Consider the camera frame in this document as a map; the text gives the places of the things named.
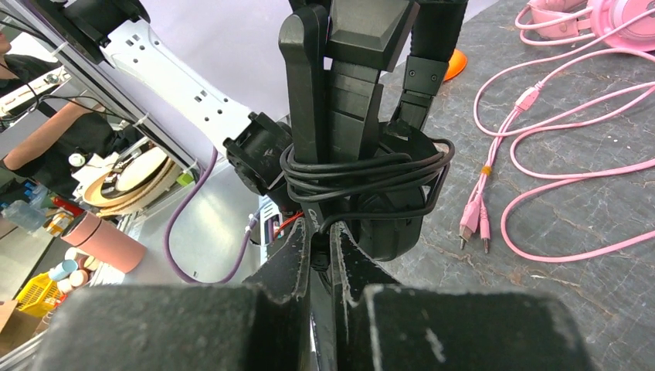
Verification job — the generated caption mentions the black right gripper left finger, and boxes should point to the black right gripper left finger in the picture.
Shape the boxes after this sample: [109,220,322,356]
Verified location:
[31,220,311,370]

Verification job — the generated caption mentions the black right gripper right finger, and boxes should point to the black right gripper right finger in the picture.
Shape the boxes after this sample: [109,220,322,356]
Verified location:
[330,223,594,370]

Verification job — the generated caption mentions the black headphones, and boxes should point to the black headphones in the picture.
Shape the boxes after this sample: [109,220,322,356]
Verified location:
[279,1,467,267]

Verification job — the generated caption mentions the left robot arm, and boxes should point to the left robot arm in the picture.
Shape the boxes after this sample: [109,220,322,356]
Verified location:
[33,1,311,370]

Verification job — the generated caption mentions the pink headphones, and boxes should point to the pink headphones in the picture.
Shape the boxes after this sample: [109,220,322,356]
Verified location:
[514,0,654,52]

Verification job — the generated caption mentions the pink cylinder roll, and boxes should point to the pink cylinder roll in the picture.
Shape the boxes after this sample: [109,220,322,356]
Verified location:
[60,212,147,274]

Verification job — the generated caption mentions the round tape reels stack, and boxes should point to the round tape reels stack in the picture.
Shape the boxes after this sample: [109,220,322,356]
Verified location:
[83,145,182,217]

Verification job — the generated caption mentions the yellow plastic basket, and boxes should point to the yellow plastic basket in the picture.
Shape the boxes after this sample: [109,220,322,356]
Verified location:
[16,273,63,318]

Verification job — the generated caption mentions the orange plastic piece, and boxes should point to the orange plastic piece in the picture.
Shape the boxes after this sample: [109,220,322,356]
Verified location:
[444,49,467,81]

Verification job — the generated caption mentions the person in black shirt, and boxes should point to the person in black shirt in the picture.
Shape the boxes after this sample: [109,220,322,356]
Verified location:
[1,34,144,199]

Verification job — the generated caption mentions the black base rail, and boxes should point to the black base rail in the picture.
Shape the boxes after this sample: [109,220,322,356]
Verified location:
[254,196,302,265]

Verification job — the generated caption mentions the pink headphone cable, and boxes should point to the pink headphone cable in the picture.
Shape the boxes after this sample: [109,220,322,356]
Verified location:
[459,7,655,264]

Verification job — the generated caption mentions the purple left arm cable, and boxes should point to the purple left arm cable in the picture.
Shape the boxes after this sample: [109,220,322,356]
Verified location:
[162,147,262,286]

